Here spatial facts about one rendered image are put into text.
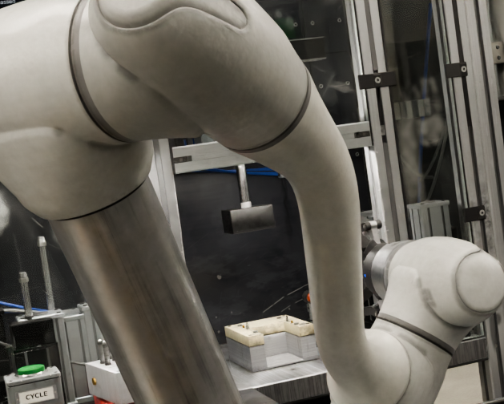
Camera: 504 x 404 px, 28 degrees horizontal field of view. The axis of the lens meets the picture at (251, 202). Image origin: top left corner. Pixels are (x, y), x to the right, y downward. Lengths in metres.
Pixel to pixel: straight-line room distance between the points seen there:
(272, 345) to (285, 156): 1.11
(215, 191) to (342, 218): 1.19
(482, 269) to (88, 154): 0.52
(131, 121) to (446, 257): 0.50
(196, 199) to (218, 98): 1.37
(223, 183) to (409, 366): 1.07
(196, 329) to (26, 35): 0.32
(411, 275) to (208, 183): 1.00
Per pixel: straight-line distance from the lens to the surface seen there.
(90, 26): 0.77
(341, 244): 0.99
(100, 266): 0.91
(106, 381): 1.54
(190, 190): 2.13
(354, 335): 1.07
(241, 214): 1.90
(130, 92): 0.77
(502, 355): 1.95
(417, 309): 1.20
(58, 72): 0.80
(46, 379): 1.53
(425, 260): 1.20
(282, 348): 1.96
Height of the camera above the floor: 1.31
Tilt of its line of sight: 3 degrees down
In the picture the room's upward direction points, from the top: 8 degrees counter-clockwise
